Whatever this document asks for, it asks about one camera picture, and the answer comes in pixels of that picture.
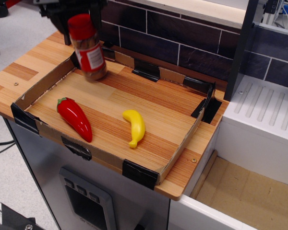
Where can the yellow toy banana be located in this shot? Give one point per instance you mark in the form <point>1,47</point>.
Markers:
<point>137,126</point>

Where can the black vertical post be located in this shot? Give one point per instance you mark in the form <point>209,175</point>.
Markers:
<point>242,51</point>

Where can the red-capped spice bottle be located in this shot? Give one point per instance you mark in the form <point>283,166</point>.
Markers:
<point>85,40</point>

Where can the cardboard fence with black tape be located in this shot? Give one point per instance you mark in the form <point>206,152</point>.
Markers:
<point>179,122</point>

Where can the grey dishwasher control panel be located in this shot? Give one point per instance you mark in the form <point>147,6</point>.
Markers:
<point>90,203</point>

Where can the white sink drainboard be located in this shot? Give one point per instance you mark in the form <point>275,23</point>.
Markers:
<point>254,129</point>

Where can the red toy chili pepper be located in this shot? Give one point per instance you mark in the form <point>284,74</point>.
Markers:
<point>73,114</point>

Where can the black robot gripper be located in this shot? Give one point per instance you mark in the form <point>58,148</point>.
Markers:
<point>60,11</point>

